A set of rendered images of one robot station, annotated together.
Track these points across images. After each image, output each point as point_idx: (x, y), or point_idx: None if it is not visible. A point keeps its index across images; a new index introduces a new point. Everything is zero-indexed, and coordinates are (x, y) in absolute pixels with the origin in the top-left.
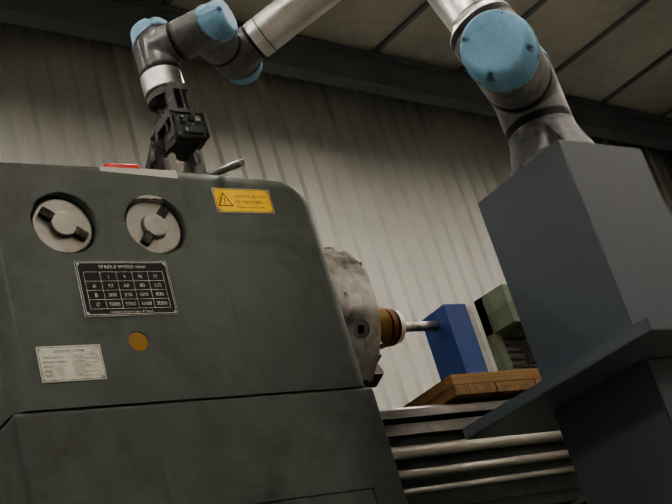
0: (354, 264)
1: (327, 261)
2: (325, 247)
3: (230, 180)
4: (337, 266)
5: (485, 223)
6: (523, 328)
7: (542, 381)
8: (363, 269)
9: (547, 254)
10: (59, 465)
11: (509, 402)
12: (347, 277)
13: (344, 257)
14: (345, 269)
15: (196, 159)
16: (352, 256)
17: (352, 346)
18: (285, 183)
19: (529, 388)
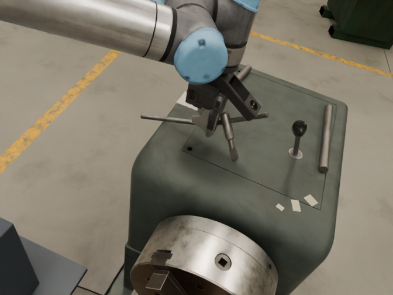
0: (139, 259)
1: (154, 237)
2: (171, 257)
3: (159, 126)
4: (148, 244)
5: (16, 231)
6: (31, 266)
7: (37, 244)
8: (134, 266)
9: None
10: None
11: (57, 253)
12: (142, 250)
13: (147, 253)
14: (143, 250)
15: (202, 113)
16: (142, 262)
17: (128, 232)
18: (140, 153)
19: (44, 247)
